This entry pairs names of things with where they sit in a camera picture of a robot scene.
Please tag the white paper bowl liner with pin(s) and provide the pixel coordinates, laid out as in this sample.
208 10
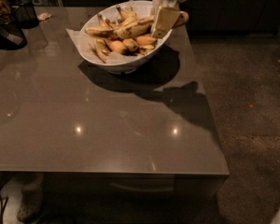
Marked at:
79 41

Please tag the beige clog shoe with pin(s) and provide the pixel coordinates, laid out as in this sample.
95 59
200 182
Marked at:
31 198

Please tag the small wrapped packet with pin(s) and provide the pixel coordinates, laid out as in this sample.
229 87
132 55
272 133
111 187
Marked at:
44 16

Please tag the white ceramic bowl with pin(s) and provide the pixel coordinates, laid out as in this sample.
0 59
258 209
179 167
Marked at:
124 64

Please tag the black mesh basket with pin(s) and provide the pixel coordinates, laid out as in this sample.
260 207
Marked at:
11 35

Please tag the large spotted yellow banana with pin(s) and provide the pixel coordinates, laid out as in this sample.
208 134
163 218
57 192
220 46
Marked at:
143 26

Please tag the upright yellow banana back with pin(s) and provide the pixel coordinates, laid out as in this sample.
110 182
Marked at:
127 13

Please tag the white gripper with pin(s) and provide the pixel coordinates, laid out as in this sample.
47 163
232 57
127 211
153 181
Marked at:
165 17

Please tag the small left yellow banana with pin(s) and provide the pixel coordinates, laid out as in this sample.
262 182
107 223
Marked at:
102 49

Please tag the top curved yellow banana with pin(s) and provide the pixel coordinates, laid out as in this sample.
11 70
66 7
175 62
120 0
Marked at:
99 32

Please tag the black mesh pen cup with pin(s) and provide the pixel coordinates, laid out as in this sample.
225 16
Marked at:
25 15

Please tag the orange banana right low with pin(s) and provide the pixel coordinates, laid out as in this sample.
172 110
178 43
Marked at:
146 40

